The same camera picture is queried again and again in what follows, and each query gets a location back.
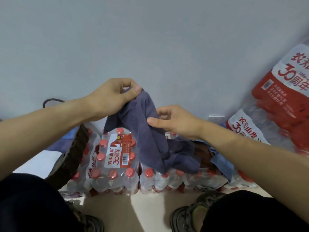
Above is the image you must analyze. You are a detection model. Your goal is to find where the person's grey shoe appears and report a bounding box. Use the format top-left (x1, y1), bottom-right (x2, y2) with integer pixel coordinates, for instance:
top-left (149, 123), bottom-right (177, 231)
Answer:
top-left (170, 191), bottom-right (227, 232)
top-left (66, 200), bottom-right (105, 232)

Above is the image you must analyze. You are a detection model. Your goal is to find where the person's left hand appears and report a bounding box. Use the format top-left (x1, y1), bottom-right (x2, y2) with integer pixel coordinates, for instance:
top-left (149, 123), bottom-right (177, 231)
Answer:
top-left (83, 78), bottom-right (143, 121)

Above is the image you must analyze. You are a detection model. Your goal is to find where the white wall socket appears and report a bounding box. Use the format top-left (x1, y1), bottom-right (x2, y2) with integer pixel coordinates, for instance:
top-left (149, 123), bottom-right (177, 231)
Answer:
top-left (208, 115), bottom-right (226, 123)

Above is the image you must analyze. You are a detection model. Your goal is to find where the dark grey towel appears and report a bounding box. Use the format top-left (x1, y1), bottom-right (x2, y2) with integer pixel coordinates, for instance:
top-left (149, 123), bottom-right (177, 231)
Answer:
top-left (103, 88), bottom-right (201, 176)

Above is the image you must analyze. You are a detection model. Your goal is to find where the person's right forearm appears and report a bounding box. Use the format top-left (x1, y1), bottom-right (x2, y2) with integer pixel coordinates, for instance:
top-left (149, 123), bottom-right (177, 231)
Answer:
top-left (198, 121), bottom-right (309, 224)

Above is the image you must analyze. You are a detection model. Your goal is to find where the person's right hand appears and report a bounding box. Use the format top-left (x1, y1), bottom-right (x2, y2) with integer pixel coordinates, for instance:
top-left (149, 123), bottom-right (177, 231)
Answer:
top-left (146, 105), bottom-right (204, 141)

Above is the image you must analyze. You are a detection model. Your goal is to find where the brown towel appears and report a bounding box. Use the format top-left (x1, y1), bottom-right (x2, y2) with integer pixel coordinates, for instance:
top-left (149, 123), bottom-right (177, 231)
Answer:
top-left (194, 142), bottom-right (218, 171)

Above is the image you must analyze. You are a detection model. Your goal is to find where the person's left grey shoe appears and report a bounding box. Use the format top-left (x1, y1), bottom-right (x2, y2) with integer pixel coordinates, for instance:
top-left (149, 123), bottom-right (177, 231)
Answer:
top-left (66, 200), bottom-right (105, 232)

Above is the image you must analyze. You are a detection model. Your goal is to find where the dark blue towel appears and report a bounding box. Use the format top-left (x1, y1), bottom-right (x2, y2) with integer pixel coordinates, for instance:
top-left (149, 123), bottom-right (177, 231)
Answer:
top-left (45, 140), bottom-right (73, 154)

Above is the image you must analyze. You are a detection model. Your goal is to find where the light blue towel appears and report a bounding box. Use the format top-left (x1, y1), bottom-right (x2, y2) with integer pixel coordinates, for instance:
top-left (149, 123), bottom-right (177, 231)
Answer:
top-left (193, 139), bottom-right (235, 183)
top-left (58, 127), bottom-right (79, 143)

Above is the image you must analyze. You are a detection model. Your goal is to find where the dark brown wicker basket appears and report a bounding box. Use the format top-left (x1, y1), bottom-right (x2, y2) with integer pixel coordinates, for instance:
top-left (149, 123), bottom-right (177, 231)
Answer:
top-left (42, 98), bottom-right (90, 191)

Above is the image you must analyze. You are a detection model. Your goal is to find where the person's left forearm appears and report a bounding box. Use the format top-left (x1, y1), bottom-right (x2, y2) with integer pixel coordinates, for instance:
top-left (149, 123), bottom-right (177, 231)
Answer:
top-left (0, 98), bottom-right (93, 181)

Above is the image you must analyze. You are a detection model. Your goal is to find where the person's right grey shoe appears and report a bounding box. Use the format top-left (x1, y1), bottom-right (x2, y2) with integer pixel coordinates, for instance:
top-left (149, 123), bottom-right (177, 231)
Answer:
top-left (170, 191), bottom-right (227, 232)

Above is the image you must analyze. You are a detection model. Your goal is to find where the cream towel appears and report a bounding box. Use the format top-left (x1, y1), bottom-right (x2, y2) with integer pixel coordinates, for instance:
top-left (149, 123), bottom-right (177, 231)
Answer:
top-left (13, 150), bottom-right (63, 179)

